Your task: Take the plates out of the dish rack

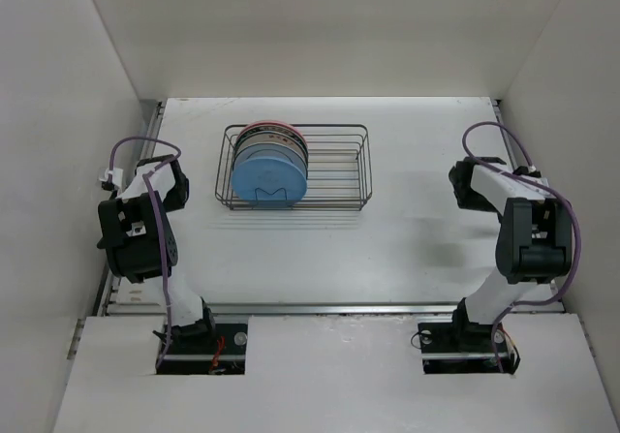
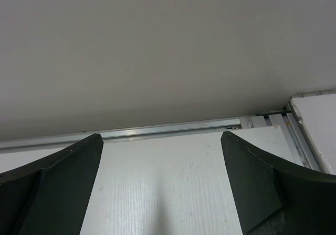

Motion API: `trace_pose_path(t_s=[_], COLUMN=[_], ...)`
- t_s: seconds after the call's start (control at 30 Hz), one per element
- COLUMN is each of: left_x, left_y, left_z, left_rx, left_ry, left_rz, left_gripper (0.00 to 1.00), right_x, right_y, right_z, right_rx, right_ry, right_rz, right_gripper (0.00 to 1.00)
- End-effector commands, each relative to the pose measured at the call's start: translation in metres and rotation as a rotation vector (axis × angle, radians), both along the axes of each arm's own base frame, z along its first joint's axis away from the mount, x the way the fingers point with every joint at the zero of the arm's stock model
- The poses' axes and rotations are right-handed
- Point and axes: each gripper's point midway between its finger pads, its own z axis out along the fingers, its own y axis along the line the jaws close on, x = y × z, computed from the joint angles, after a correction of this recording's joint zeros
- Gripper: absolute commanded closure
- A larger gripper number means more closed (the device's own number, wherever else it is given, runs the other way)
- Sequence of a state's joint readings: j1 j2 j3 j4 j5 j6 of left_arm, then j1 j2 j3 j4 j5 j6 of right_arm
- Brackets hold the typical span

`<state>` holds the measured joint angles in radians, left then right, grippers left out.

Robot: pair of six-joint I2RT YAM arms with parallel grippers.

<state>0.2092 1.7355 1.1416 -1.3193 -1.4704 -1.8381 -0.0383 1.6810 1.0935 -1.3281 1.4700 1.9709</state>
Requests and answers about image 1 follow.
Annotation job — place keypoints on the blue plate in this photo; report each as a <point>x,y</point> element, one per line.
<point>269,179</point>

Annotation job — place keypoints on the white flower pattern plate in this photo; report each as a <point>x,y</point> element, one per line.
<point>252,150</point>

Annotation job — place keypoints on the orange sunburst plate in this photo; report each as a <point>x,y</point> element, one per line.
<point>264,137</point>

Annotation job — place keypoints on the green rimmed white plate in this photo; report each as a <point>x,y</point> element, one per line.
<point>273,130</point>

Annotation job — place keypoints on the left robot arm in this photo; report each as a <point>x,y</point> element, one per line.
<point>140,246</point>

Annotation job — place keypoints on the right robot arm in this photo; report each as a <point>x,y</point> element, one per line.
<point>534,244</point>

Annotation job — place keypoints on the wire dish rack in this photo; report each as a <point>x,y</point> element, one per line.
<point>339,169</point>

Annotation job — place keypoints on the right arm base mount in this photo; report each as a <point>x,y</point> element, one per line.
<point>445,351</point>

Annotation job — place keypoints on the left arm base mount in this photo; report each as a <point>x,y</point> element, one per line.
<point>220,353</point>

